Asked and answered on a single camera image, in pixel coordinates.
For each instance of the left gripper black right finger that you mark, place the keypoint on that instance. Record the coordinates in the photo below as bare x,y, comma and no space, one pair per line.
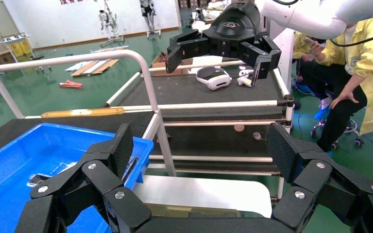
318,180

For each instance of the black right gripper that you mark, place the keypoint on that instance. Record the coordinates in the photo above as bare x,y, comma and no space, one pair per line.
234,25

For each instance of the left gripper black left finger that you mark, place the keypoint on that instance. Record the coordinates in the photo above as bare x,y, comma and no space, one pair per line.
99,180

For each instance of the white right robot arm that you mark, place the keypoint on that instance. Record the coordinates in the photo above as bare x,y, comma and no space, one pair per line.
318,16

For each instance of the white VR headset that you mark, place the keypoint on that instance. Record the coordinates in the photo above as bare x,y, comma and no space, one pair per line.
213,78

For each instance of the white VR controller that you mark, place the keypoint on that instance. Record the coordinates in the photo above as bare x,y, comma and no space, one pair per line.
244,81

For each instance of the cart with black top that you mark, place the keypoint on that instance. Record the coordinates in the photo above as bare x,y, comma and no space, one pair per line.
189,90

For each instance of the wheeled metal stool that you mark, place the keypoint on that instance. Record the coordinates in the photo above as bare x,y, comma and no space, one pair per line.
350,127

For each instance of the open brown cardboard box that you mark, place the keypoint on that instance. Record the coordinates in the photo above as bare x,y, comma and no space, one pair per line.
159,64

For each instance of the long yellow wooden strip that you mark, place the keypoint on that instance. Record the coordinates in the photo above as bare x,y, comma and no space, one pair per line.
83,112

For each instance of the blue plastic bin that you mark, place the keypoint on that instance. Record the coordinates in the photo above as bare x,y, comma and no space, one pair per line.
12,167

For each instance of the humanoid robot on stand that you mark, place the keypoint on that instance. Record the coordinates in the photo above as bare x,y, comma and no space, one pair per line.
148,13
107,19

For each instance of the red tool on floor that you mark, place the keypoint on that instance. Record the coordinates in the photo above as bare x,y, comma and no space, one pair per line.
70,84

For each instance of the wooden plank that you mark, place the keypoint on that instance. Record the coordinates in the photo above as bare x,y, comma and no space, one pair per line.
83,68

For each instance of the brown cardboard sheet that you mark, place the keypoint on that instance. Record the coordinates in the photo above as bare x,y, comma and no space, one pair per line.
106,66

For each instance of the white tube railing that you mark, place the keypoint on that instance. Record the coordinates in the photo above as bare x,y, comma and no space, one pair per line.
77,58

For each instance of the yellow caution sign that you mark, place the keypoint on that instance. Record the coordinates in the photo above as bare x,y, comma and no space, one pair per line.
26,47
16,50

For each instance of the small brown cardboard box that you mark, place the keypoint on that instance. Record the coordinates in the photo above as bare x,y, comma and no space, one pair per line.
4,58

